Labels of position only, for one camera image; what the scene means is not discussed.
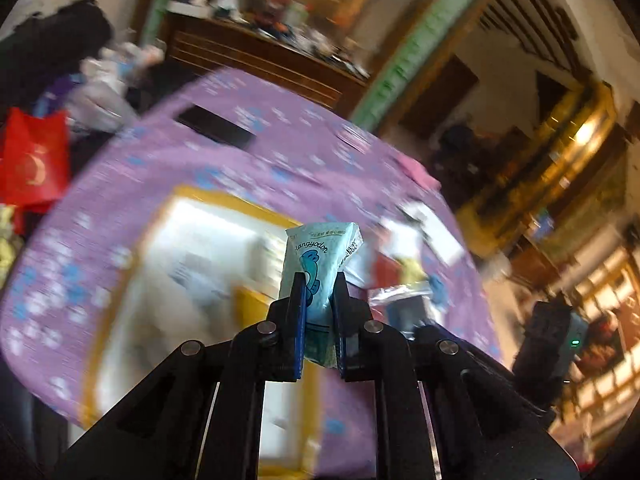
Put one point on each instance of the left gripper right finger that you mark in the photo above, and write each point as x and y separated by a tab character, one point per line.
339	299

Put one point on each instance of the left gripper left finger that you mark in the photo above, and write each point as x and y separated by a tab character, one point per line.
295	325

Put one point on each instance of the light blue cartoon packet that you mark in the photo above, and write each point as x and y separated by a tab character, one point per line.
318	251

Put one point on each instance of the red zippered pouch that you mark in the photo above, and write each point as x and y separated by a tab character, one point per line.
386	271

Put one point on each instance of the yellow fluffy towel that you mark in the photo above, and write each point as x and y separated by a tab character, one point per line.
411	271

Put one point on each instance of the yellow cardboard box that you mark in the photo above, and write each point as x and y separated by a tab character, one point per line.
188	375

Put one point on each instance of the white notebook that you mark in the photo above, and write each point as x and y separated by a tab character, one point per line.
441	241

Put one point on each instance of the pink cloth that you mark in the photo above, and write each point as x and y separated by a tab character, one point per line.
417	172

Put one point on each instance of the black smartphone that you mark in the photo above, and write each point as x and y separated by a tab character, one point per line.
214	127

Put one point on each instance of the wooden sideboard cabinet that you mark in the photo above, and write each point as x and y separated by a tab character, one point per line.
206	45

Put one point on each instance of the red flag bag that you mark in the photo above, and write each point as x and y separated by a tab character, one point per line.
35	160

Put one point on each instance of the black bag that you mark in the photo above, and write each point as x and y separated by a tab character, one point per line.
43	49

